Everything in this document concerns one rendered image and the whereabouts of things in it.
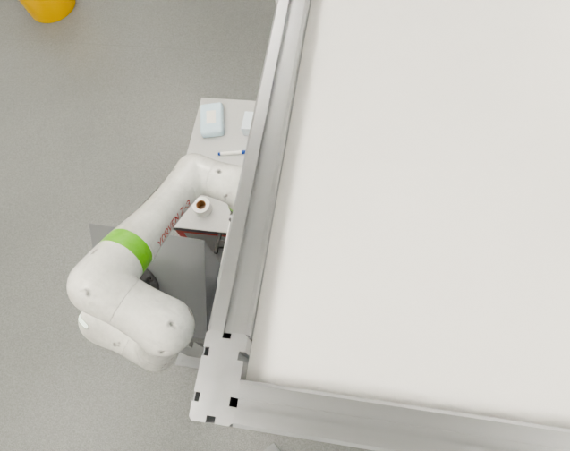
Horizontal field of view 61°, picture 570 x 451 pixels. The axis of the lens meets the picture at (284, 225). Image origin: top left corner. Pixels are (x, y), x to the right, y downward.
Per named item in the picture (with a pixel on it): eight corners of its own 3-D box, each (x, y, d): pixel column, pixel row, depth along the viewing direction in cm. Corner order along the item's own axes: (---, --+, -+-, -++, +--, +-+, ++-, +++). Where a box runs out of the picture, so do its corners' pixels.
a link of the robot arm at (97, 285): (104, 336, 102) (113, 310, 94) (51, 304, 102) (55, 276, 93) (149, 276, 115) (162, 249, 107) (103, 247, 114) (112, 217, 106)
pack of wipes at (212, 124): (225, 136, 202) (222, 130, 198) (202, 139, 203) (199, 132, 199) (224, 107, 208) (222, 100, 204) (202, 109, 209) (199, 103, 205)
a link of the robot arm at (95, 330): (146, 322, 153) (114, 363, 137) (103, 296, 152) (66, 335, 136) (161, 295, 147) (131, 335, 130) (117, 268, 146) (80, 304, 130)
